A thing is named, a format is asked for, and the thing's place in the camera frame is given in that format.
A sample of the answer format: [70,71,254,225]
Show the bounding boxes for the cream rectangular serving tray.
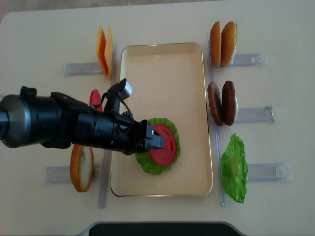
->
[110,42,213,197]

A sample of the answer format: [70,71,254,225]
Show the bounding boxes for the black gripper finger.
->
[146,124,164,150]

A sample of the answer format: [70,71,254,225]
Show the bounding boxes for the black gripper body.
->
[108,112,154,155]

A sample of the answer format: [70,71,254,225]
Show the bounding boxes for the red tomato slice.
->
[89,89,103,112]
[148,124,178,166]

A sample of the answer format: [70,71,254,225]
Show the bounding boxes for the orange cheese slice left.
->
[96,25,108,78]

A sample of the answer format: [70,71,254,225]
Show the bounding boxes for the brown meat patty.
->
[222,81,237,126]
[207,82,224,126]

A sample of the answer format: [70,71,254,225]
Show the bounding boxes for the toasted bread slice in holder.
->
[70,144,94,192]

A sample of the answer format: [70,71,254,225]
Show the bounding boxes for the black base at table edge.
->
[89,223,240,236]

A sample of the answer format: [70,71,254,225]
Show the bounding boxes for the clear acrylic rack right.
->
[206,34,295,207]

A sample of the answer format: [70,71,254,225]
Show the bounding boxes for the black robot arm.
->
[0,85,164,155]

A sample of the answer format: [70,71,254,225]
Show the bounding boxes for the bread bun slice left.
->
[209,21,221,67]

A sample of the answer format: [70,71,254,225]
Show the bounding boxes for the green lettuce leaf in holder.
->
[220,134,248,203]

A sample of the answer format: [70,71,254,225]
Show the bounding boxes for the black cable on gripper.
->
[99,92,135,128]

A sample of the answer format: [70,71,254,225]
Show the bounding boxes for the bread bun slice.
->
[221,21,238,67]
[209,21,221,67]

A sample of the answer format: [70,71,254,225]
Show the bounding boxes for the clear acrylic rack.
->
[45,40,120,209]
[206,34,295,207]

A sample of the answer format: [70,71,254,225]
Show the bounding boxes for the bread bun slice right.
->
[221,21,238,67]

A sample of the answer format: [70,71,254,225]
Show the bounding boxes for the green lettuce leaf on tray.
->
[135,118,181,175]

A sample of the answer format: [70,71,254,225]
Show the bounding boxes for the red tomato slice in holder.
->
[89,89,103,112]

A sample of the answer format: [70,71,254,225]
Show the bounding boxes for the brown meat patty left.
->
[207,82,224,126]

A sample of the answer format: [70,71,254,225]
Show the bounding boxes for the clear acrylic rack left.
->
[45,40,120,209]

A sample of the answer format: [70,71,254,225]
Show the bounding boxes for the brown meat patty right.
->
[222,81,237,126]

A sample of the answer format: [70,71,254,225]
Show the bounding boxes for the yellow cheese slice right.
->
[104,26,115,78]

